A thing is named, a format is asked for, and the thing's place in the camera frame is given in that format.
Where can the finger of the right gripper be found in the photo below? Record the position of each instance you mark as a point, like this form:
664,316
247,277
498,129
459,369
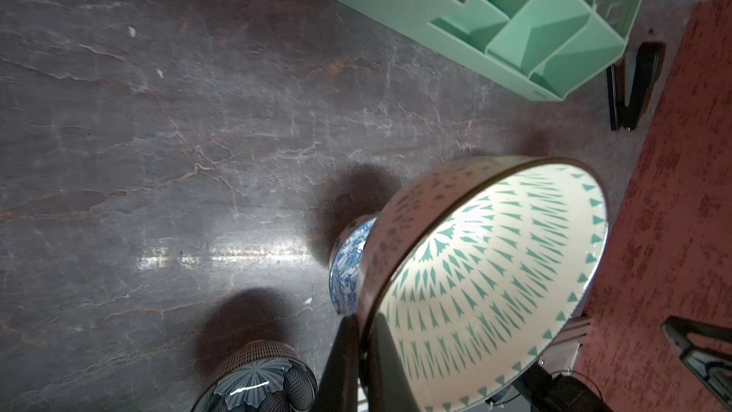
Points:
711,367

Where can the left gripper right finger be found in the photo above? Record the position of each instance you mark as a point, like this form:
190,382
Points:
383,379

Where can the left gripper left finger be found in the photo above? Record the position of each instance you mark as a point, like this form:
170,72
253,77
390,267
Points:
338,390

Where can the dark flower pattern bowl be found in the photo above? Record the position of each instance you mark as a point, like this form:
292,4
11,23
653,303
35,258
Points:
262,376

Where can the white green triangle bowl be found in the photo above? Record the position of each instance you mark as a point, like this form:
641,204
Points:
476,266

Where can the blue floral bowl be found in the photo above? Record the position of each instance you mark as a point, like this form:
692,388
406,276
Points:
344,264

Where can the black stapler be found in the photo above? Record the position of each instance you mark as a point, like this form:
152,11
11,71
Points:
626,109

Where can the green desk file organizer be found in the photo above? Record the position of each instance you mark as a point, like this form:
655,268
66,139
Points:
542,50

